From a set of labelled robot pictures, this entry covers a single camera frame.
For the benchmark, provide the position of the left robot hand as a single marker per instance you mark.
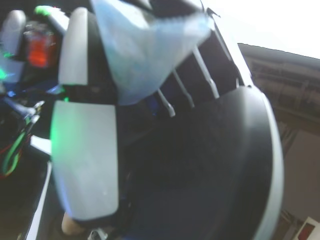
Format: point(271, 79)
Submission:
point(200, 162)

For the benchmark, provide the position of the translucent blue plastic bag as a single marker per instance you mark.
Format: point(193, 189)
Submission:
point(142, 55)

